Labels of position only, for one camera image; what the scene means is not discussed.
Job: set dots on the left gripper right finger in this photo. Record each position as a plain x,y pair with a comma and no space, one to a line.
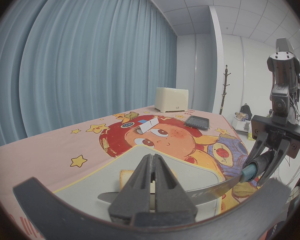
168,186

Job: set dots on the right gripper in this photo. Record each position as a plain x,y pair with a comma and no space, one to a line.
259,127

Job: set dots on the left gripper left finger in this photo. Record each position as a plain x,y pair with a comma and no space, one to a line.
137,184

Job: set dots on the slice of bread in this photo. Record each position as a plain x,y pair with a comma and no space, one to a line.
125,178

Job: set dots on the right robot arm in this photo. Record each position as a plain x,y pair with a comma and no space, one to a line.
285,69

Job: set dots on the cream toaster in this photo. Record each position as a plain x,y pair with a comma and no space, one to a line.
171,99

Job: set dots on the cutting board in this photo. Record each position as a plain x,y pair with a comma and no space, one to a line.
192,172

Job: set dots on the black backpack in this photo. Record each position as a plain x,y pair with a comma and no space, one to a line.
246,111

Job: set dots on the white knife rest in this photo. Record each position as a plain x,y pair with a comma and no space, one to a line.
147,126

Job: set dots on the dark grey tray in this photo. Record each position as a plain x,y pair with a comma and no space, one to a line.
197,122

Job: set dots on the dark wooden coat stand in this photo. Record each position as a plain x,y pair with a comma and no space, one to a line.
225,89

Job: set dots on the blue curtain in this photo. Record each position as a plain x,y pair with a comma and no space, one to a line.
90,59

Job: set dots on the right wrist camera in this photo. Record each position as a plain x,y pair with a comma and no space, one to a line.
280,104

